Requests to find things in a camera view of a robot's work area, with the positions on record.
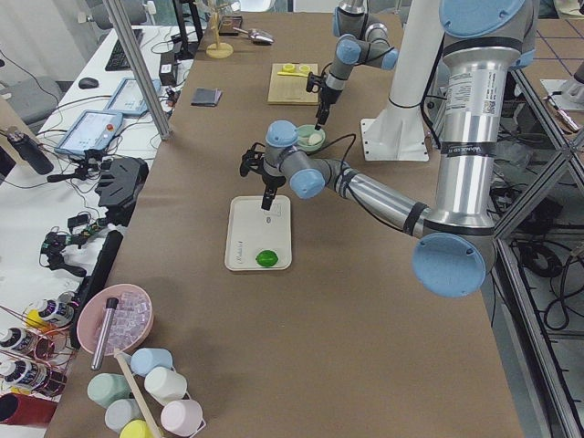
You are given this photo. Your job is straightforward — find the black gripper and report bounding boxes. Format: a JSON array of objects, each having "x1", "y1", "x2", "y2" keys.
[
  {"x1": 315, "y1": 84, "x2": 341, "y2": 129},
  {"x1": 261, "y1": 168, "x2": 287, "y2": 211}
]

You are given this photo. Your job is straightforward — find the white steamed bun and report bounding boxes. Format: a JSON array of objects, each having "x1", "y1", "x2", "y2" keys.
[{"x1": 308, "y1": 132, "x2": 322, "y2": 146}]

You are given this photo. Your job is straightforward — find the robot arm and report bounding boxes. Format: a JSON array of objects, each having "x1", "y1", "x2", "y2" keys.
[
  {"x1": 307, "y1": 1, "x2": 399, "y2": 130},
  {"x1": 257, "y1": 1, "x2": 539, "y2": 297}
]

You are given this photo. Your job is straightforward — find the light green bowl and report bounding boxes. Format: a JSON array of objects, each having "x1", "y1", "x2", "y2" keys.
[{"x1": 297, "y1": 124, "x2": 326, "y2": 152}]

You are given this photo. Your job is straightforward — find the pink bowl with ice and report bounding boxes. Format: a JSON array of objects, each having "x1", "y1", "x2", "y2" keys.
[{"x1": 77, "y1": 284, "x2": 154, "y2": 356}]

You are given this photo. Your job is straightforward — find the metal tube in bowl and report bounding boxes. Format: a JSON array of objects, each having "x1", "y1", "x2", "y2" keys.
[{"x1": 90, "y1": 297, "x2": 120, "y2": 371}]

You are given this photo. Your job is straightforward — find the beige rabbit tray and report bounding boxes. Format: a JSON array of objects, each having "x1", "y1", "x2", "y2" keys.
[{"x1": 224, "y1": 195, "x2": 292, "y2": 271}]

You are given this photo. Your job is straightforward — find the bamboo cutting board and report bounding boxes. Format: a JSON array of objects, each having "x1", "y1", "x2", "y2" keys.
[{"x1": 267, "y1": 63, "x2": 318, "y2": 106}]

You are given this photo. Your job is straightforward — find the yellow plastic knife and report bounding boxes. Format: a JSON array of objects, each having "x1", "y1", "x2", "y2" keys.
[{"x1": 276, "y1": 70, "x2": 310, "y2": 78}]

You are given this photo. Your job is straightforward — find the green lime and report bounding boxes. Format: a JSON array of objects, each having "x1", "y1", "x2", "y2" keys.
[{"x1": 255, "y1": 249, "x2": 279, "y2": 267}]

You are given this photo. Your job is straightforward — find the metal scoop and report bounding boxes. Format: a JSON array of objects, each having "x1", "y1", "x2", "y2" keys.
[{"x1": 235, "y1": 27, "x2": 275, "y2": 45}]

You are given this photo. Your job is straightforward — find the grey folded cloth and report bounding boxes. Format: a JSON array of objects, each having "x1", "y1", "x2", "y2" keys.
[{"x1": 191, "y1": 88, "x2": 223, "y2": 107}]

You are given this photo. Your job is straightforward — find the wooden mug tree stand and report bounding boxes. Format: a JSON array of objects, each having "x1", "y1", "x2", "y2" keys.
[{"x1": 200, "y1": 0, "x2": 234, "y2": 59}]

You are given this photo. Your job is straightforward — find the black gripper part on desk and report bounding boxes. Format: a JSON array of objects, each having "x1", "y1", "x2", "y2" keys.
[{"x1": 95, "y1": 157, "x2": 149, "y2": 226}]

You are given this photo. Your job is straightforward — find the far teach pendant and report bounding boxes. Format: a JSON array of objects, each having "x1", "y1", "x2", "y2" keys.
[{"x1": 104, "y1": 78, "x2": 148, "y2": 118}]

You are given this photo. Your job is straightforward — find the teach pendant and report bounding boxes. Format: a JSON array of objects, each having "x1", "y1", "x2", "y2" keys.
[
  {"x1": 104, "y1": 78, "x2": 148, "y2": 118},
  {"x1": 55, "y1": 110, "x2": 123, "y2": 157}
]

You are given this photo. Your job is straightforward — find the near teach pendant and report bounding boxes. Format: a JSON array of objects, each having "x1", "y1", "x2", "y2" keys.
[{"x1": 55, "y1": 110, "x2": 123, "y2": 157}]

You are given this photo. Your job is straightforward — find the black keyboard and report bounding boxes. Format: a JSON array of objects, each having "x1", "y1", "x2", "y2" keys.
[{"x1": 105, "y1": 40, "x2": 130, "y2": 71}]

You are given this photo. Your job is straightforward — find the blue cup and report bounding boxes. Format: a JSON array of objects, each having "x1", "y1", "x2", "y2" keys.
[{"x1": 130, "y1": 348, "x2": 173, "y2": 377}]

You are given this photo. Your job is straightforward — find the black computer mouse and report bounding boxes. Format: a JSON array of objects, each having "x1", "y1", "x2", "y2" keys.
[{"x1": 78, "y1": 77, "x2": 99, "y2": 89}]

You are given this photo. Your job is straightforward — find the white cup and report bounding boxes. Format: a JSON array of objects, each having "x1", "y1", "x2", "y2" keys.
[{"x1": 144, "y1": 367, "x2": 188, "y2": 406}]

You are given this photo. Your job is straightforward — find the pink cup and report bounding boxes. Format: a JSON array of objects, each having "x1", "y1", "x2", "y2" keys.
[{"x1": 161, "y1": 400, "x2": 206, "y2": 437}]

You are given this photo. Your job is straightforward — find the green cup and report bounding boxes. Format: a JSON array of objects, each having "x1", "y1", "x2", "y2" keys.
[{"x1": 87, "y1": 373, "x2": 131, "y2": 409}]

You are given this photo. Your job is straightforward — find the grey cup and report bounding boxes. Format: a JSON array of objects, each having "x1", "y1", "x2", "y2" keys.
[{"x1": 104, "y1": 399, "x2": 143, "y2": 434}]

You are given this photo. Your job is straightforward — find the yellow cup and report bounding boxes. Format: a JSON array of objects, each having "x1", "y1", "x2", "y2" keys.
[{"x1": 120, "y1": 420, "x2": 153, "y2": 438}]

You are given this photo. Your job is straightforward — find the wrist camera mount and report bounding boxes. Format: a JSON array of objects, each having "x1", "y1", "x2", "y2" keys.
[
  {"x1": 239, "y1": 142, "x2": 265, "y2": 177},
  {"x1": 306, "y1": 72, "x2": 327, "y2": 93}
]

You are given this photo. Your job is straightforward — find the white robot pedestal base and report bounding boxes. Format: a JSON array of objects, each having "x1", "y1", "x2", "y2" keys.
[{"x1": 361, "y1": 0, "x2": 443, "y2": 162}]

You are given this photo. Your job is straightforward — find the aluminium frame post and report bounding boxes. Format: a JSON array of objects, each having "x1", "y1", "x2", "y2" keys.
[{"x1": 103, "y1": 0, "x2": 171, "y2": 141}]

